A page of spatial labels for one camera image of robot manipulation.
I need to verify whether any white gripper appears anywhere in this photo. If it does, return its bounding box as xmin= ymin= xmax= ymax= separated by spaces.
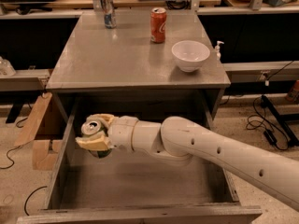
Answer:
xmin=76 ymin=114 xmax=138 ymax=151

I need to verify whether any green soda can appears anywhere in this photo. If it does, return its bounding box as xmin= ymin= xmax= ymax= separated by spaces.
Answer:
xmin=81 ymin=120 xmax=111 ymax=159

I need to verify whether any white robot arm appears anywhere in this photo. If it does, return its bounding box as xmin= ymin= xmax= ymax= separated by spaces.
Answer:
xmin=76 ymin=114 xmax=299 ymax=211

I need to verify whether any open grey top drawer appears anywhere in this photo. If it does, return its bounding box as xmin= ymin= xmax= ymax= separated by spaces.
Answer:
xmin=17 ymin=91 xmax=262 ymax=224

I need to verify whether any grey cabinet with top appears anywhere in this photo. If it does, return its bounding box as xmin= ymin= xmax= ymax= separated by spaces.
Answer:
xmin=47 ymin=9 xmax=230 ymax=116

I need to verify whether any orange soda can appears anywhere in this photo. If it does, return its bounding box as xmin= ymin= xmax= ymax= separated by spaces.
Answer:
xmin=150 ymin=7 xmax=167 ymax=43

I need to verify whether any blue silver soda can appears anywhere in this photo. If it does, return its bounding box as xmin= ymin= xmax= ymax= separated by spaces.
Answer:
xmin=100 ymin=0 xmax=117 ymax=29

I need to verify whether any wooden board stack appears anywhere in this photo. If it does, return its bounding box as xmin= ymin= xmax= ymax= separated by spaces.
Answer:
xmin=14 ymin=92 xmax=65 ymax=171

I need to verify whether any white ceramic bowl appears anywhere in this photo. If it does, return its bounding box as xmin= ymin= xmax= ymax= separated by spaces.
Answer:
xmin=171 ymin=40 xmax=210 ymax=72

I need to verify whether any clear plastic container left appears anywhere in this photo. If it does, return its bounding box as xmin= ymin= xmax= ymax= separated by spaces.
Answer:
xmin=0 ymin=57 xmax=16 ymax=77

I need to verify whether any white pump dispenser bottle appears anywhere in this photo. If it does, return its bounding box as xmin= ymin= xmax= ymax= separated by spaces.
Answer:
xmin=215 ymin=41 xmax=224 ymax=61

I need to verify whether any black floor cable left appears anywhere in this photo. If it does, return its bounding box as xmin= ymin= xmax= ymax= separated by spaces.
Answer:
xmin=0 ymin=117 xmax=49 ymax=217

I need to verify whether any black cables right floor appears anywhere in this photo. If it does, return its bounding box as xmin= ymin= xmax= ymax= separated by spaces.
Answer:
xmin=245 ymin=61 xmax=299 ymax=152

